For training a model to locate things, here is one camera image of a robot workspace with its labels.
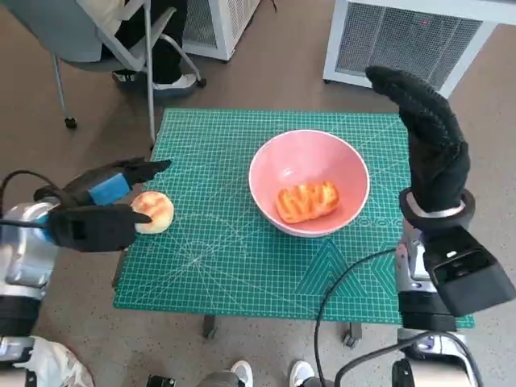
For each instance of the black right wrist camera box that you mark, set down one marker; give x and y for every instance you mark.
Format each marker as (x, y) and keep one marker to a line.
(471, 282)

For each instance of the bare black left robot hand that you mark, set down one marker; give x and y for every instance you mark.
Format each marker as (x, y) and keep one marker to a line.
(105, 189)

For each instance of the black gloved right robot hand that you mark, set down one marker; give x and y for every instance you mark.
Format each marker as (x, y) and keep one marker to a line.
(439, 161)

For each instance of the person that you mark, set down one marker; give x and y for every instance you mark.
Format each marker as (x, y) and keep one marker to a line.
(169, 40)

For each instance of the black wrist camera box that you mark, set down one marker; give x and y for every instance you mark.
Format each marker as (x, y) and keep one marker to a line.
(471, 282)
(96, 231)

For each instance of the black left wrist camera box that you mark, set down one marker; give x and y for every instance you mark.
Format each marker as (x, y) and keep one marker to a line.
(96, 231)

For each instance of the white shoe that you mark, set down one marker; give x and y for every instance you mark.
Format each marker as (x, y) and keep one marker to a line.
(242, 373)
(302, 373)

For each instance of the pink bowl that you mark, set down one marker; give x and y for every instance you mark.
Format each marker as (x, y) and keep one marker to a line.
(282, 161)

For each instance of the table caster wheel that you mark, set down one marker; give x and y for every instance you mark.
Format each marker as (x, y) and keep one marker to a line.
(351, 334)
(209, 327)

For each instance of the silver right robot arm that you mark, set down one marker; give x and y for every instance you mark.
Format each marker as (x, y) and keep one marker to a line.
(411, 266)

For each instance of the small black device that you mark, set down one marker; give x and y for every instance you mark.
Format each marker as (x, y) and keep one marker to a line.
(161, 381)

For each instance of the long striped toy bread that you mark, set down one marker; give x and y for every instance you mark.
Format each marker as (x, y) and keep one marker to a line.
(306, 201)

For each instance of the round toy bread bun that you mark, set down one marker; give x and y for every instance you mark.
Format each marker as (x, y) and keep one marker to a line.
(157, 209)

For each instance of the small white mesh cabinet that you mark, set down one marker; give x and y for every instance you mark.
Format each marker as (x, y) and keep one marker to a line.
(225, 24)

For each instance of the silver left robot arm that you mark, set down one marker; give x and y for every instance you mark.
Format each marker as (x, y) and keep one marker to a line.
(24, 258)

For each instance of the white cloth bundle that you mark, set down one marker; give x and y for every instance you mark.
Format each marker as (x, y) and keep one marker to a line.
(56, 363)

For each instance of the grey office chair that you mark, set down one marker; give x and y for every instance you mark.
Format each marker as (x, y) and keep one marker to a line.
(60, 32)

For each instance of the green cutting mat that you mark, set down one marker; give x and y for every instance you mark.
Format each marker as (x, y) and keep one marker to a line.
(225, 262)

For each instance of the large white mesh cabinet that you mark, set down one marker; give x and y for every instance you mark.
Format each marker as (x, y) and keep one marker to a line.
(403, 40)

